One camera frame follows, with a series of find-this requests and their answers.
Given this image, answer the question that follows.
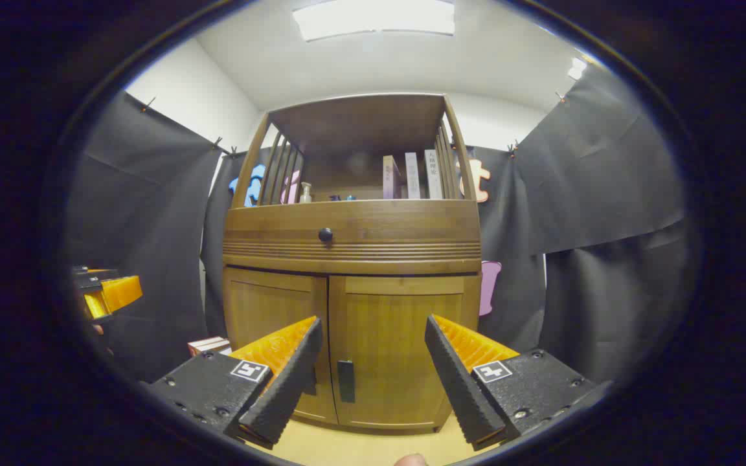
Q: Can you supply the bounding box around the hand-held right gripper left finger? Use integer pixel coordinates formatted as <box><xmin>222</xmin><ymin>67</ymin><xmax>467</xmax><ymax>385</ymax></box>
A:
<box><xmin>145</xmin><ymin>315</ymin><xmax>324</xmax><ymax>449</ymax></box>

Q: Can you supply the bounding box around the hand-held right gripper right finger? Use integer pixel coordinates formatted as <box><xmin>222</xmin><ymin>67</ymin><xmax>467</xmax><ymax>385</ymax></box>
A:
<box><xmin>424</xmin><ymin>313</ymin><xmax>613</xmax><ymax>452</ymax></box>

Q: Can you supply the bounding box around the wooden shoe cabinet door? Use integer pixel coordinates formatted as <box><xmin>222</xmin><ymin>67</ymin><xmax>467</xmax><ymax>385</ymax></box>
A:
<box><xmin>223</xmin><ymin>267</ymin><xmax>339</xmax><ymax>425</ymax></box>
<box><xmin>328</xmin><ymin>273</ymin><xmax>482</xmax><ymax>433</ymax></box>

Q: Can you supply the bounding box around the wooden double-door shoe cabinet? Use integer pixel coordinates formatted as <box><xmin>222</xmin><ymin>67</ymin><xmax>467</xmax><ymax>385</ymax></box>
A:
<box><xmin>221</xmin><ymin>93</ymin><xmax>484</xmax><ymax>434</ymax></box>

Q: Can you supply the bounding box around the black backdrop cloth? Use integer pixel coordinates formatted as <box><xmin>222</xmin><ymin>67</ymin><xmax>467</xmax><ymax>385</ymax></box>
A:
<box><xmin>65</xmin><ymin>65</ymin><xmax>697</xmax><ymax>389</ymax></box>

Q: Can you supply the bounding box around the beige covered book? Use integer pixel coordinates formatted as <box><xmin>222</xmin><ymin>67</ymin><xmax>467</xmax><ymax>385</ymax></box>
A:
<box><xmin>187</xmin><ymin>336</ymin><xmax>232</xmax><ymax>357</ymax></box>

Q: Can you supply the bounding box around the pink upright book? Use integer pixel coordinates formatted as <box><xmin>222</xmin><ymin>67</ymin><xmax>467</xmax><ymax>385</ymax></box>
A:
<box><xmin>383</xmin><ymin>155</ymin><xmax>403</xmax><ymax>200</ymax></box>

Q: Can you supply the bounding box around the rectangular ceiling light panel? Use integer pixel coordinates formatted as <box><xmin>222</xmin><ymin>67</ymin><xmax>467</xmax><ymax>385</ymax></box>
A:
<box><xmin>292</xmin><ymin>0</ymin><xmax>456</xmax><ymax>43</ymax></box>

